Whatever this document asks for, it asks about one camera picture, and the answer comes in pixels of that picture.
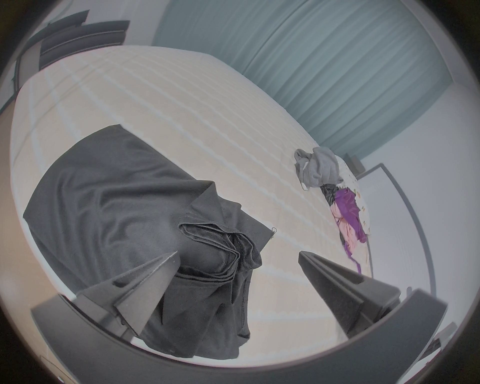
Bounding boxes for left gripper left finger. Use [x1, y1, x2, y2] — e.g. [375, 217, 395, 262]
[75, 250, 181, 342]

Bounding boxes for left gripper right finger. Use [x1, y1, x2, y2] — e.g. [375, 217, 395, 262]
[298, 250, 401, 340]

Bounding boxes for black T-shirt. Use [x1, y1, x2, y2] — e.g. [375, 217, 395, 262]
[22, 125, 277, 360]

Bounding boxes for pile of clothes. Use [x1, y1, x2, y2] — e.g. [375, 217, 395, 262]
[320, 183, 371, 274]

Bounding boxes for bed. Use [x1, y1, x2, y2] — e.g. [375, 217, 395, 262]
[9, 45, 437, 370]

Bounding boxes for grey garment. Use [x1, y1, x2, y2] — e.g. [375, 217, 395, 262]
[294, 146, 345, 191]

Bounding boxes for grey bedside table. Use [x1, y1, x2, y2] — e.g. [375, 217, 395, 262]
[344, 152, 365, 174]

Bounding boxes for blue-green curtain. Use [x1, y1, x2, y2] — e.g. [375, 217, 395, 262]
[152, 0, 454, 162]

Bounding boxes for black padded chair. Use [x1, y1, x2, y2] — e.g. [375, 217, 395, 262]
[13, 9, 130, 91]

